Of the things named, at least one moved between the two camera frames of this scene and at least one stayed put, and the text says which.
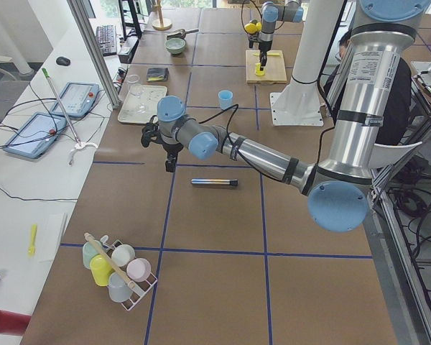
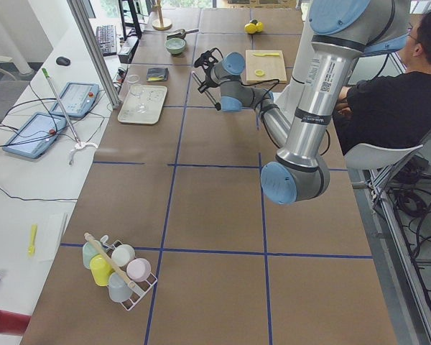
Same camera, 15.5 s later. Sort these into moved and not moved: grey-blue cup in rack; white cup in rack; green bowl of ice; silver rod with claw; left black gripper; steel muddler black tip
Moved: left black gripper; steel muddler black tip
Not moved: grey-blue cup in rack; green bowl of ice; silver rod with claw; white cup in rack
